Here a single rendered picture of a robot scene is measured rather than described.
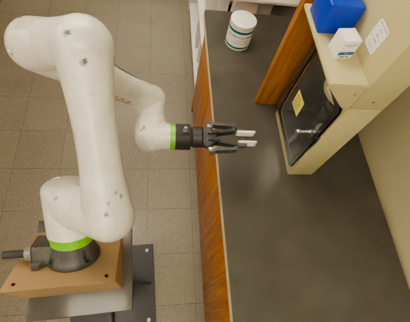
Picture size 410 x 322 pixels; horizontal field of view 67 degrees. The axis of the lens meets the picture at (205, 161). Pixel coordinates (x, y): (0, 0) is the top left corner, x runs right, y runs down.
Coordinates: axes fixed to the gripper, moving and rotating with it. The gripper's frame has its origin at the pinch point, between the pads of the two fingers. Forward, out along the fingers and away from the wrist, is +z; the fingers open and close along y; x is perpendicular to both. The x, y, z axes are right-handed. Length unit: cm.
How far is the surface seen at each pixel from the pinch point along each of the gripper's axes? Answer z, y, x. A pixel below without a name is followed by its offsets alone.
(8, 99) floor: -143, 98, 116
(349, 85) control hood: 17.4, -4.7, -36.4
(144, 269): -39, -30, 113
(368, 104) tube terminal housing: 27.7, -5.0, -29.2
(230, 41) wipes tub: 5, 67, 17
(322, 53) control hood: 12.3, 5.8, -36.6
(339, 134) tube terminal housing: 28.3, -5.1, -12.7
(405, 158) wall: 66, -6, 3
